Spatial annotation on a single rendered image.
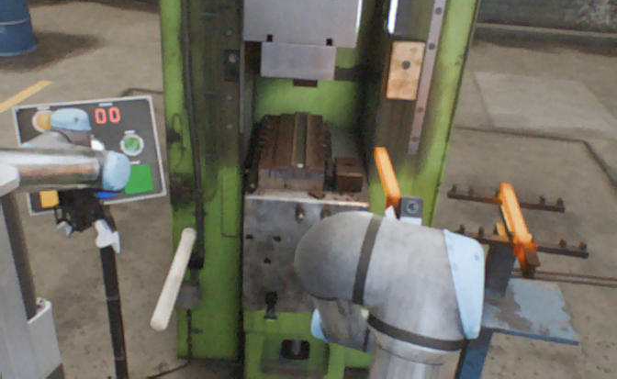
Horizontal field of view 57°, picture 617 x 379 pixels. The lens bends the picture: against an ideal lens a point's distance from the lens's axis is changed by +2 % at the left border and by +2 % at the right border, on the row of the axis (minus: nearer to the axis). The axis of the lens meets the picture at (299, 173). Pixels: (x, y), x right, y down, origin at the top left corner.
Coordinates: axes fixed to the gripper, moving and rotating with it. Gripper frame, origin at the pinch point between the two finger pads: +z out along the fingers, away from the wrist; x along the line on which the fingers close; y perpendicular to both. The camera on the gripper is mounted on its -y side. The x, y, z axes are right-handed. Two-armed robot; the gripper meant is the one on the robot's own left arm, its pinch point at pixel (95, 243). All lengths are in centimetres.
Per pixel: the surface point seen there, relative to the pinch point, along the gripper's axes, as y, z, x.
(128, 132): -24.5, -18.4, -8.0
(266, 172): -48, -3, 23
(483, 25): -660, 77, 21
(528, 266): -32, -8, 98
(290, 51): -50, -41, 28
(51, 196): -3.9, -6.4, -16.3
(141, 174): -21.3, -8.5, -2.0
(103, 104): -23.5, -25.6, -14.5
